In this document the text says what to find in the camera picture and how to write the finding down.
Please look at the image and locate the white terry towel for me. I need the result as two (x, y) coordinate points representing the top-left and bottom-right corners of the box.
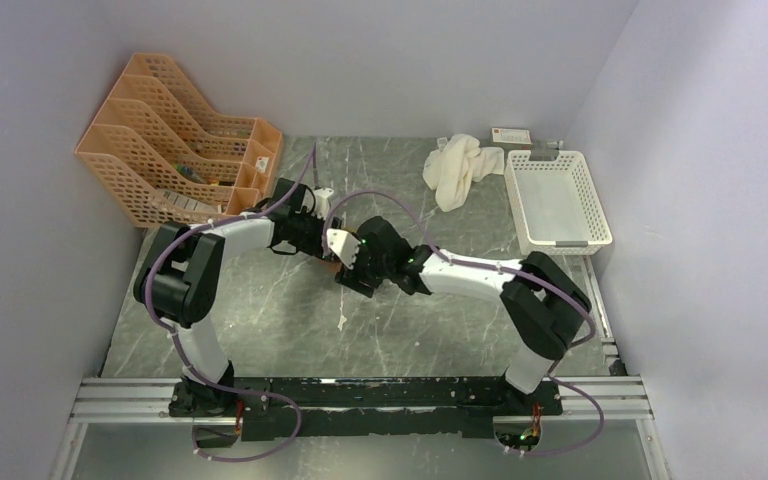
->
(422, 134), (504, 212)

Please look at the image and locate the yellow brown bear towel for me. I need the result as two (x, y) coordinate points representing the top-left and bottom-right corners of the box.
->
(321, 255), (346, 275)

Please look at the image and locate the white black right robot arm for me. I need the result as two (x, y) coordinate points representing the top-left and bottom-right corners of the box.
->
(324, 216), (592, 414)

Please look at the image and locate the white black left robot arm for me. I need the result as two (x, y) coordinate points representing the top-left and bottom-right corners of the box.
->
(133, 178), (340, 417)

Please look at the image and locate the orange plastic file organizer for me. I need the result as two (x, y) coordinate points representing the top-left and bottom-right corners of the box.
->
(75, 53), (284, 228)

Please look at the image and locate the white red small box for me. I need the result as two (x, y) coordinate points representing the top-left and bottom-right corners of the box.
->
(491, 127), (532, 148)

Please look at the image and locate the white perforated plastic basket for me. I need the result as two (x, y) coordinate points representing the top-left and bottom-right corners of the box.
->
(503, 150), (613, 256)

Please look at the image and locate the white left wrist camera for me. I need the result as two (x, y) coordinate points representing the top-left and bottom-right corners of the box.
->
(312, 188), (335, 220)

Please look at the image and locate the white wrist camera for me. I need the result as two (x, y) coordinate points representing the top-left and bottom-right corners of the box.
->
(325, 228), (361, 270)
(312, 188), (335, 220)

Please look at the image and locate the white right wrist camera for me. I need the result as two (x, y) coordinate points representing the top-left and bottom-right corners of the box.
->
(325, 228), (361, 270)

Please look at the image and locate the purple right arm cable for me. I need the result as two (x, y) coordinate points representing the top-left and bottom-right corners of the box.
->
(320, 190), (605, 460)

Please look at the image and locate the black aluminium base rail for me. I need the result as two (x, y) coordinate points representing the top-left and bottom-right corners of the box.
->
(70, 376), (653, 441)

